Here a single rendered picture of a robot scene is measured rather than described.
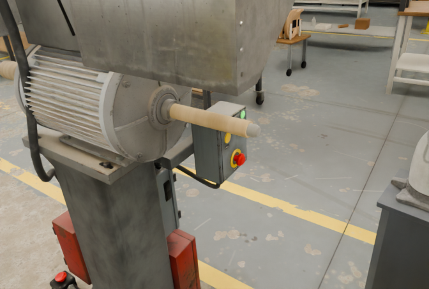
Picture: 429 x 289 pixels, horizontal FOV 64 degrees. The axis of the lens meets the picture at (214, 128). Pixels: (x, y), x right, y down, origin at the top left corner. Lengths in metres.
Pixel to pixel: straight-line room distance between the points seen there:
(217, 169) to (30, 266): 1.57
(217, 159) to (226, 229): 1.27
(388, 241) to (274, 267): 0.73
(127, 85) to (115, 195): 0.38
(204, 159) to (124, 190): 0.24
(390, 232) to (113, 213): 1.01
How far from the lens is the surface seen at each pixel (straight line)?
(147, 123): 0.72
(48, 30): 0.84
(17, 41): 0.89
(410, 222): 1.43
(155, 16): 0.47
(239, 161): 1.04
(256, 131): 0.62
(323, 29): 6.00
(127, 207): 1.00
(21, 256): 2.45
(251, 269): 2.02
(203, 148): 1.00
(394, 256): 1.55
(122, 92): 0.68
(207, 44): 0.43
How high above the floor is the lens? 1.55
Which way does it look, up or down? 27 degrees down
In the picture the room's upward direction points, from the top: 4 degrees counter-clockwise
